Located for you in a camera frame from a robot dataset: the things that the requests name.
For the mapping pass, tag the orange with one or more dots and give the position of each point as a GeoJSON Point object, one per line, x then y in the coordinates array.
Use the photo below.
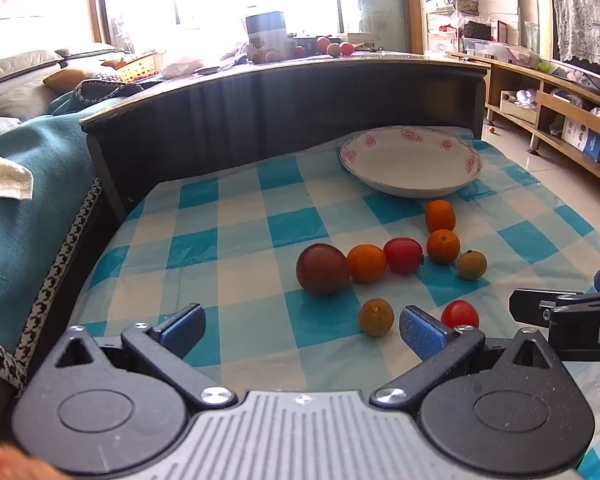
{"type": "Point", "coordinates": [366, 263]}
{"type": "Point", "coordinates": [443, 246]}
{"type": "Point", "coordinates": [440, 215]}

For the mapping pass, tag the red orange round fruit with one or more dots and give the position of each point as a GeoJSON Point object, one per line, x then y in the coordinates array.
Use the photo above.
{"type": "Point", "coordinates": [323, 44]}

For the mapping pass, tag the brown longan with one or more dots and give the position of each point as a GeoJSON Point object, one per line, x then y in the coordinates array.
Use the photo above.
{"type": "Point", "coordinates": [376, 316]}
{"type": "Point", "coordinates": [471, 265]}

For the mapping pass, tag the small red fruit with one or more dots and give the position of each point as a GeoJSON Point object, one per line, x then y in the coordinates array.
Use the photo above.
{"type": "Point", "coordinates": [300, 51]}

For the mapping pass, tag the grey white cardboard box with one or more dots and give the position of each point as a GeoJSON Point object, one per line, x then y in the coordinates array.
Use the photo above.
{"type": "Point", "coordinates": [266, 32]}

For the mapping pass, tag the tan cushion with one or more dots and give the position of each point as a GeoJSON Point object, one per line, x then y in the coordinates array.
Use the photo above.
{"type": "Point", "coordinates": [67, 80]}

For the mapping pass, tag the dark knitted cloth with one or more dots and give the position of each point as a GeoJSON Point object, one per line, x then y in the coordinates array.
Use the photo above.
{"type": "Point", "coordinates": [105, 91]}

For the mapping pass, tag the white towel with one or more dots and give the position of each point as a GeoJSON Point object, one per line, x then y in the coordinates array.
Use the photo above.
{"type": "Point", "coordinates": [5, 177]}

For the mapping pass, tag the small red cherry tomato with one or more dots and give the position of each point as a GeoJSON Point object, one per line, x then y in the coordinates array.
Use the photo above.
{"type": "Point", "coordinates": [460, 314]}

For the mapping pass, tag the blue white checkered tablecloth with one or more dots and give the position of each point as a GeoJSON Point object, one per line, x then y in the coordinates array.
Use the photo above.
{"type": "Point", "coordinates": [240, 240]}

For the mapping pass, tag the yellow woven basket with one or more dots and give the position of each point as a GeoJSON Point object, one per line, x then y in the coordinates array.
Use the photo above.
{"type": "Point", "coordinates": [140, 66]}

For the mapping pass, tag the wooden media shelf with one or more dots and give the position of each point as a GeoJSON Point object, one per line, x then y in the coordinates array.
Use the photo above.
{"type": "Point", "coordinates": [555, 110]}

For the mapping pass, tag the tan round fruit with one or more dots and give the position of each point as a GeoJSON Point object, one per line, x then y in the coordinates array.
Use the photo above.
{"type": "Point", "coordinates": [333, 50]}

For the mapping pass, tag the white plastic bag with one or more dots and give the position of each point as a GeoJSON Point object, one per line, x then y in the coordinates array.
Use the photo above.
{"type": "Point", "coordinates": [185, 67]}

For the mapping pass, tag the blue and white box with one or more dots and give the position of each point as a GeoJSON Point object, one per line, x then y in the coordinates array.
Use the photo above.
{"type": "Point", "coordinates": [582, 138]}

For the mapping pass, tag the teal blanket with houndstooth trim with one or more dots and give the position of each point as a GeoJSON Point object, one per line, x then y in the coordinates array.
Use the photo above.
{"type": "Point", "coordinates": [40, 240]}

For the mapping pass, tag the dark red round fruit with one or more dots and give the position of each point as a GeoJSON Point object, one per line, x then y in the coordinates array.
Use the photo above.
{"type": "Point", "coordinates": [322, 268]}

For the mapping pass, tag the white lace cloth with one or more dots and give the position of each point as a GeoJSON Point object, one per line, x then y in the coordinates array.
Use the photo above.
{"type": "Point", "coordinates": [585, 20]}

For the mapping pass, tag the white bowl with pink flowers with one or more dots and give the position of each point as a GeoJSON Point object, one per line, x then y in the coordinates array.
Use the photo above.
{"type": "Point", "coordinates": [405, 165]}

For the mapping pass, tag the small brown fruit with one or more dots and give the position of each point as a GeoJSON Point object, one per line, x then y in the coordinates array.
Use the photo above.
{"type": "Point", "coordinates": [270, 55]}
{"type": "Point", "coordinates": [257, 57]}

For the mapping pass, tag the large red tomato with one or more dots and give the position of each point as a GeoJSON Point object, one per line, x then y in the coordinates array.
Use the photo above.
{"type": "Point", "coordinates": [403, 255]}

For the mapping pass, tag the black television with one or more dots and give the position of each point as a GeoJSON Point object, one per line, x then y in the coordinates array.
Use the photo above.
{"type": "Point", "coordinates": [597, 74]}

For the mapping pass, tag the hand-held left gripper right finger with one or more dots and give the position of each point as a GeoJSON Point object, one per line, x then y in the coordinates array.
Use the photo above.
{"type": "Point", "coordinates": [422, 332]}

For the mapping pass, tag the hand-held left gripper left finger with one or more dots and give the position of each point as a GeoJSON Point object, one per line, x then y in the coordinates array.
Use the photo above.
{"type": "Point", "coordinates": [185, 326]}

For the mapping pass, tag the dark coffee table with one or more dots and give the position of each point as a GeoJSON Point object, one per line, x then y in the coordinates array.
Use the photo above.
{"type": "Point", "coordinates": [280, 110]}

